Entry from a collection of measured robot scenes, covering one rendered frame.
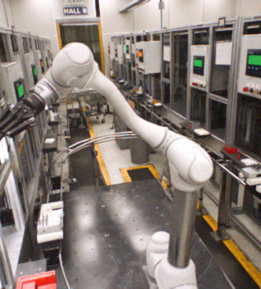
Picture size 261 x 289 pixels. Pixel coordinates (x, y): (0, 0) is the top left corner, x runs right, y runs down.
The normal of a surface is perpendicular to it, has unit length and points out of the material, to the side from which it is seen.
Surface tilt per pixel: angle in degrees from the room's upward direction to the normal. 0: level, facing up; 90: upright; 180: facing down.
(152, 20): 90
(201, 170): 84
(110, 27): 90
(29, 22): 90
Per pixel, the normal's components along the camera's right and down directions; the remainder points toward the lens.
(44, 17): 0.22, 0.33
